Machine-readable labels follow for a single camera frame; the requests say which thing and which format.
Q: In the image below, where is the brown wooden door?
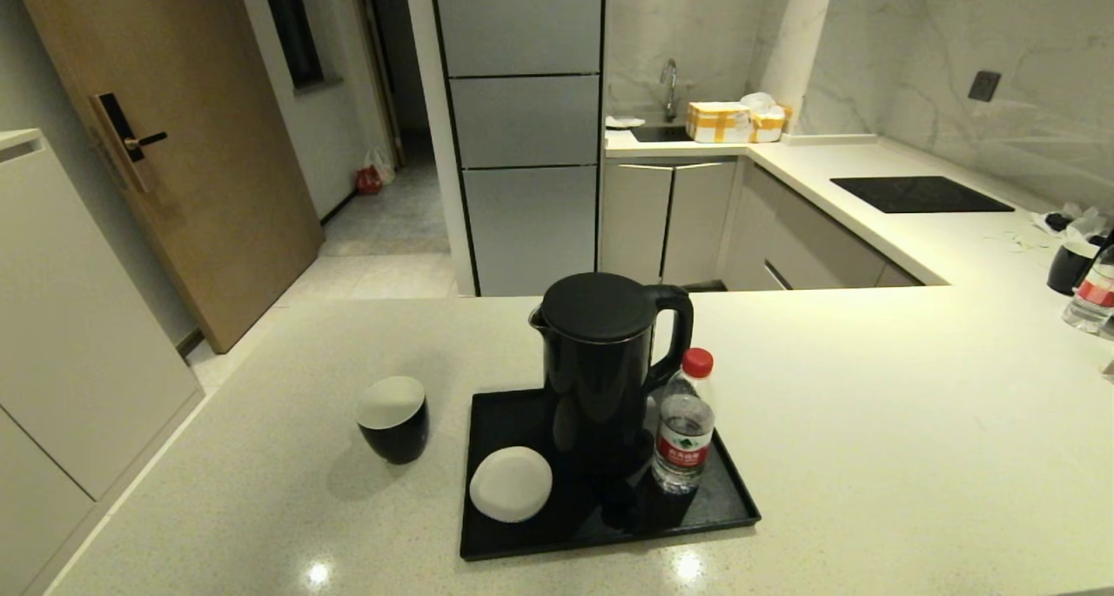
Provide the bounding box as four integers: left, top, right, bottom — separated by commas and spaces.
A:
9, 0, 325, 354

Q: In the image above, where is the black rectangular serving tray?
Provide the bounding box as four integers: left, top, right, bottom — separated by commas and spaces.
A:
459, 387, 763, 563

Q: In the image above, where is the grey counter drawer unit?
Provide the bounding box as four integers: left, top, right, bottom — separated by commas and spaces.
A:
721, 161, 923, 291

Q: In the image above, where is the small box with yellow tape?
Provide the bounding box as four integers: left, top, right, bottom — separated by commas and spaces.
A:
750, 106, 793, 143

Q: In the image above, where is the black electric kettle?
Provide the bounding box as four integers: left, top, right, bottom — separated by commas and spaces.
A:
527, 271, 695, 479

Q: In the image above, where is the clear water bottle red cap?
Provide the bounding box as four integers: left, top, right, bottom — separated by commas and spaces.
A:
651, 347, 717, 497
1062, 244, 1114, 334

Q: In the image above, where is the thin white cable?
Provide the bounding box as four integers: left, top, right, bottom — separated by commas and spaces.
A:
983, 229, 1054, 254

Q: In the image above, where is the dark window panel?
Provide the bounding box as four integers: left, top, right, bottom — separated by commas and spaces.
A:
258, 0, 325, 90

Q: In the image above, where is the black induction cooktop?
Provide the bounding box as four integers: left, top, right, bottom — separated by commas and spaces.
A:
829, 176, 1016, 214

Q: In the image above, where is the chrome sink faucet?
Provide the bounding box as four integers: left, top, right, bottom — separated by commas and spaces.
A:
660, 57, 681, 124

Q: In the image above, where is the white crumpled tissue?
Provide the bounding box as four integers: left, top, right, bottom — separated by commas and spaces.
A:
1031, 203, 1111, 245

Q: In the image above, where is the grey lower cabinet door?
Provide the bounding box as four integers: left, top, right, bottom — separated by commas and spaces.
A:
661, 159, 739, 285
601, 161, 675, 285

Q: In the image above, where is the white round saucer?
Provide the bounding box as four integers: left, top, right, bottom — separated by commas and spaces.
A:
469, 445, 554, 524

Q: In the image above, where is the white tall cabinet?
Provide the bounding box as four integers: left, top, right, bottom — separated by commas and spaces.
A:
0, 129, 205, 596

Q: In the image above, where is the black cup white inside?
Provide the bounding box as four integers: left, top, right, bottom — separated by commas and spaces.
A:
1046, 241, 1104, 297
355, 375, 430, 465

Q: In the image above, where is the black electronic door lock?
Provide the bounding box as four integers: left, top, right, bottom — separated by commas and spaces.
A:
89, 92, 168, 194

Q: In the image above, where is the large box with yellow tape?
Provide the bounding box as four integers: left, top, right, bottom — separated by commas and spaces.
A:
686, 101, 753, 144

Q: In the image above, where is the grey panelled refrigerator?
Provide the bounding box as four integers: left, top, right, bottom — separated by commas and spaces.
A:
426, 0, 607, 298

